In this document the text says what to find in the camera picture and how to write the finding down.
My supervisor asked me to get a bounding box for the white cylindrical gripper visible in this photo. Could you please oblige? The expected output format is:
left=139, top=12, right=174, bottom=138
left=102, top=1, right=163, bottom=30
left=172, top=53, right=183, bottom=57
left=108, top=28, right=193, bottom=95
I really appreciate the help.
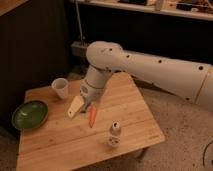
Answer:
left=68, top=65, right=112, bottom=118

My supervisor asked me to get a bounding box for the orange pepper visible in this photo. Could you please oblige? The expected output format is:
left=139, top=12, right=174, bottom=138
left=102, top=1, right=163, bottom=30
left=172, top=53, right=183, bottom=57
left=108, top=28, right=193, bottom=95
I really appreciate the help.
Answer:
left=89, top=106, right=97, bottom=128

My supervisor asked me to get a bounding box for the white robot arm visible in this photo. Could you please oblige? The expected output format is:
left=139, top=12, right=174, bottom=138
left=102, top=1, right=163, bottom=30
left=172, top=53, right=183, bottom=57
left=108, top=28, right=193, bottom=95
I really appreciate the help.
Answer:
left=68, top=41, right=213, bottom=118

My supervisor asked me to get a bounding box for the white paper cup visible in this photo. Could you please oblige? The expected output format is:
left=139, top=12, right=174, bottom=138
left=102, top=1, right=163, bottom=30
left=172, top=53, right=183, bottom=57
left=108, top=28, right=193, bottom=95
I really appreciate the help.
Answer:
left=51, top=78, right=68, bottom=99

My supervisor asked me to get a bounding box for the wooden table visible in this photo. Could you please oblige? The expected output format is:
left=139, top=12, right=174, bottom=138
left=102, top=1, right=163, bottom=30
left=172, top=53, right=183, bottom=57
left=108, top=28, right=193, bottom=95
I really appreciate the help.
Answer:
left=17, top=73, right=165, bottom=171

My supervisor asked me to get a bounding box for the small white patterned bottle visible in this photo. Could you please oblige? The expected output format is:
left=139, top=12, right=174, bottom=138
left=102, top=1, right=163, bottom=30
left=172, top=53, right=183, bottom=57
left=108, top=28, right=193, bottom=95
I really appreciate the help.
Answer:
left=108, top=122, right=121, bottom=148

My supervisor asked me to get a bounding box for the grey metal case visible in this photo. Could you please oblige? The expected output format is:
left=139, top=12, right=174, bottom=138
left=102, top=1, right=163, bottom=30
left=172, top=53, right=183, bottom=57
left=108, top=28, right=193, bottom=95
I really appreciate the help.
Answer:
left=71, top=41, right=88, bottom=57

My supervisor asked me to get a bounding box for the green bowl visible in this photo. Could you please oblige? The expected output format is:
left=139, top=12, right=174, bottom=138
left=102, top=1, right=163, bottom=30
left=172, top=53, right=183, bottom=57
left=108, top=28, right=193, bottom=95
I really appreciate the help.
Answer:
left=11, top=100, right=48, bottom=131

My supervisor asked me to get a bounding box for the metal pole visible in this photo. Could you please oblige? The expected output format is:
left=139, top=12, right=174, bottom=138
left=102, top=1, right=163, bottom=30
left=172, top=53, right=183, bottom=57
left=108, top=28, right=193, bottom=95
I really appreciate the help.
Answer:
left=75, top=0, right=85, bottom=45

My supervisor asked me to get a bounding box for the cluttered shelf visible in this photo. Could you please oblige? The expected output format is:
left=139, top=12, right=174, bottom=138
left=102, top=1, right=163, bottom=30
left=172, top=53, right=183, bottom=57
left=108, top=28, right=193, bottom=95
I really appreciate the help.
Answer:
left=69, top=0, right=213, bottom=21

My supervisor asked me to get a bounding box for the black cable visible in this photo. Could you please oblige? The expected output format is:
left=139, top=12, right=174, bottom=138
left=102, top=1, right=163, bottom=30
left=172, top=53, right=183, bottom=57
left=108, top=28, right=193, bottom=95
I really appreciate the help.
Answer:
left=202, top=139, right=213, bottom=169

